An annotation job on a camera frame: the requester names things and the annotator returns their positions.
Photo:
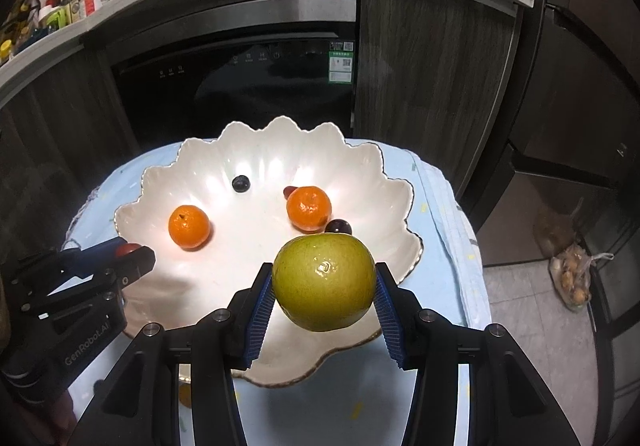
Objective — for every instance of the dark purple grape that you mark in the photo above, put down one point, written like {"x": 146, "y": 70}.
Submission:
{"x": 339, "y": 226}

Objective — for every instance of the dark wood cabinet door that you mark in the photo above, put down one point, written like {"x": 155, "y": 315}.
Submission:
{"x": 430, "y": 86}

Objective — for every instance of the red cherry tomato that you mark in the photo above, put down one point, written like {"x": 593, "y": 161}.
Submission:
{"x": 126, "y": 249}

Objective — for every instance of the blueberry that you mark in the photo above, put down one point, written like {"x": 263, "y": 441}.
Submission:
{"x": 241, "y": 183}

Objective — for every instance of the orange mandarin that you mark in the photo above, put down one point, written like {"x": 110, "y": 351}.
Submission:
{"x": 308, "y": 208}
{"x": 188, "y": 226}

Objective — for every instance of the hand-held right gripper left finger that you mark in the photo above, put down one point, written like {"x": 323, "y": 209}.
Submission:
{"x": 260, "y": 321}

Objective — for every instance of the small brownish kumquat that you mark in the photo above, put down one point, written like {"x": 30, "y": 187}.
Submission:
{"x": 185, "y": 395}

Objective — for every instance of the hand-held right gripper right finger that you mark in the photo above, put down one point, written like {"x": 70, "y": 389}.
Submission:
{"x": 392, "y": 326}

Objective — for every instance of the yellow cap bottle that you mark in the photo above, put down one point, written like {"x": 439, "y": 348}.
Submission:
{"x": 5, "y": 51}

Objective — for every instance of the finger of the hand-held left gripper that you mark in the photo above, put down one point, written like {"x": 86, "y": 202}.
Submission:
{"x": 130, "y": 268}
{"x": 90, "y": 253}

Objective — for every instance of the dark refrigerator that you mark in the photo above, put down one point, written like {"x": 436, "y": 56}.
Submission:
{"x": 585, "y": 101}

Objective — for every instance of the plastic bag of potatoes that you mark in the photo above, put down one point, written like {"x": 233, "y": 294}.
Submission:
{"x": 572, "y": 276}

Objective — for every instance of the black built-in dishwasher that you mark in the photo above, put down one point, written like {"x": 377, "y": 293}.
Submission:
{"x": 225, "y": 76}

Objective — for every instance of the red oval grape tomato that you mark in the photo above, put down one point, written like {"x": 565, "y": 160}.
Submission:
{"x": 288, "y": 192}

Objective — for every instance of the white scalloped plate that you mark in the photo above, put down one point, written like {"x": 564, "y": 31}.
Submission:
{"x": 235, "y": 226}

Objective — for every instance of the light blue tablecloth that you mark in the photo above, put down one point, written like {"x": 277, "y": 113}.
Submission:
{"x": 450, "y": 266}

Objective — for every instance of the green apple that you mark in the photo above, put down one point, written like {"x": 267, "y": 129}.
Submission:
{"x": 325, "y": 281}

